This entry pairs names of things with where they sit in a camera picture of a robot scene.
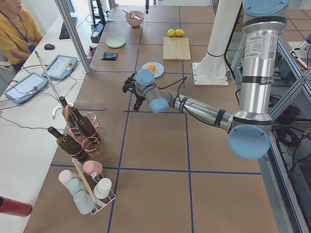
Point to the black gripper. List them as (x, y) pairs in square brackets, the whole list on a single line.
[(139, 98)]

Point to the metal scoop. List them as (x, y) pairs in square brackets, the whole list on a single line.
[(132, 15)]

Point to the pink cup top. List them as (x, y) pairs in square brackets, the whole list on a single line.
[(92, 166)]

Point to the pink bowl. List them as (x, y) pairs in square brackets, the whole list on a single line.
[(135, 19)]

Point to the pale pink cup left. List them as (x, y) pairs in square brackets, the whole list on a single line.
[(66, 175)]

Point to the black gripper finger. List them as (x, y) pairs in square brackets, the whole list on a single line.
[(146, 6)]

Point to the grey folded cloth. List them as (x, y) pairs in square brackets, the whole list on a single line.
[(110, 56)]

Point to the teach pendant tablet far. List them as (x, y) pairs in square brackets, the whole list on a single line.
[(61, 67)]

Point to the green plate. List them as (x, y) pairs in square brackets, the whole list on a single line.
[(115, 41)]

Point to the teach pendant tablet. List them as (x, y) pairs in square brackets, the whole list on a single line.
[(26, 88), (61, 67)]

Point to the wooden cutting board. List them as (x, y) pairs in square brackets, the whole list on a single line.
[(176, 49)]

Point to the person in yellow shirt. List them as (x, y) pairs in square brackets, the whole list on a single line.
[(19, 34)]

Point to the pale grey cup bottom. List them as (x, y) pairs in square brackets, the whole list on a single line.
[(83, 202)]

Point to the black computer mouse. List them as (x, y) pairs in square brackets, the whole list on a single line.
[(49, 47)]

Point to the dark green wine bottle middle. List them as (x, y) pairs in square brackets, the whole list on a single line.
[(85, 125)]

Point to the orange fruit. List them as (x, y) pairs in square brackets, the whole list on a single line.
[(152, 67)]

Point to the light blue plate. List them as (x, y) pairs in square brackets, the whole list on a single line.
[(159, 68)]

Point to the dark green wine bottle upper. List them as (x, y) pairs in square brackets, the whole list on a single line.
[(68, 116)]

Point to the white cup right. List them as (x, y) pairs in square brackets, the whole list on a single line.
[(102, 188)]

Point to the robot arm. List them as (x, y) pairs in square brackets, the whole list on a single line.
[(249, 127)]

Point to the yellow lemon far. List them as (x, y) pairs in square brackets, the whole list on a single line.
[(179, 33)]

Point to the white wire cup rack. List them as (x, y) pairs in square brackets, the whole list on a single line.
[(92, 180)]

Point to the yellow lemon near board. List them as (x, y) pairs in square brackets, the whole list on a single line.
[(171, 33)]

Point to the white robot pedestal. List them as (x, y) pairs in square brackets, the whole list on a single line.
[(211, 70)]

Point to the pale green cup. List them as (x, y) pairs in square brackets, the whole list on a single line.
[(75, 185)]

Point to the teach pendant tablet near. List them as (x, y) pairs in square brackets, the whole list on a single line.
[(26, 88)]

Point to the wooden rack handle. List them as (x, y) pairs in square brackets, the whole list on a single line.
[(81, 174)]

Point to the red cylinder bottle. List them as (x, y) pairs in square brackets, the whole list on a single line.
[(14, 207)]

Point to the copper wire wine rack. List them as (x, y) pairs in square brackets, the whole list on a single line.
[(93, 148)]

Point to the aluminium frame post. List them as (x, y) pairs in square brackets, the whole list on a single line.
[(64, 11)]

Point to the grabber stick with green tip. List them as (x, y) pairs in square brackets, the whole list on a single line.
[(45, 74)]

